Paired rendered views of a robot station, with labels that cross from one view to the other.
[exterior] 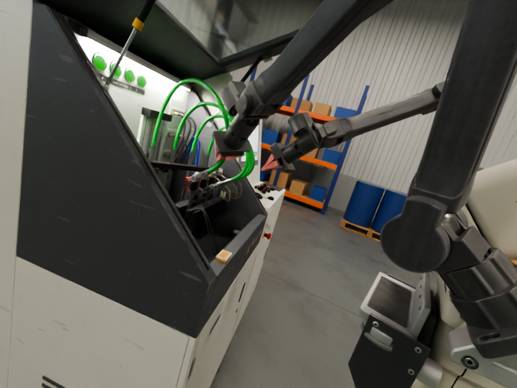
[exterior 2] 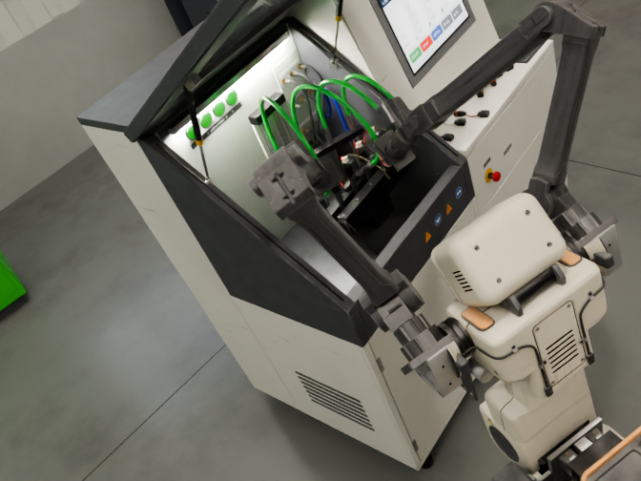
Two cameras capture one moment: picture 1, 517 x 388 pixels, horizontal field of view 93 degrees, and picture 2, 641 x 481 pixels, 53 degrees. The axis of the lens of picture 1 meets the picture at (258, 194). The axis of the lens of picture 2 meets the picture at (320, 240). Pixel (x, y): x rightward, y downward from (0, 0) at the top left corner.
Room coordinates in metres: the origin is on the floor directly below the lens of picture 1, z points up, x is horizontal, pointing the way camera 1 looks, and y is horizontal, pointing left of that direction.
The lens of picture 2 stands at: (-0.41, -0.81, 2.21)
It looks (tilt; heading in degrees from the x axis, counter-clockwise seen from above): 38 degrees down; 43
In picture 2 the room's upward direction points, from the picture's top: 24 degrees counter-clockwise
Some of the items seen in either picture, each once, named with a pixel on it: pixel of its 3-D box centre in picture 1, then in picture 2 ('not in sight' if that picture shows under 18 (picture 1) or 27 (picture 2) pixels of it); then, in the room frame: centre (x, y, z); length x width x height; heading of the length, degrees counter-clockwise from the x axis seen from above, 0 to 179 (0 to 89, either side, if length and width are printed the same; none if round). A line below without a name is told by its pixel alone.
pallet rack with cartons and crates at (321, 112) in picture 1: (291, 139); not in sight; (6.53, -0.45, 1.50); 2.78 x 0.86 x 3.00; 72
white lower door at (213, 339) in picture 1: (216, 346); (444, 334); (0.84, -0.01, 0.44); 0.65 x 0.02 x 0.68; 170
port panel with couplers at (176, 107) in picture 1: (175, 135); (303, 98); (1.17, 0.46, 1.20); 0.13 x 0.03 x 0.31; 170
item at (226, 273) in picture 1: (238, 252); (412, 246); (0.85, 0.01, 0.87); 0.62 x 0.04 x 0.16; 170
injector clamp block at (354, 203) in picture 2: (199, 215); (368, 199); (1.01, 0.22, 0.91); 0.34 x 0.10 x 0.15; 170
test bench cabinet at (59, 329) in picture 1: (155, 327); (382, 320); (0.90, 0.27, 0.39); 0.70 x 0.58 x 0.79; 170
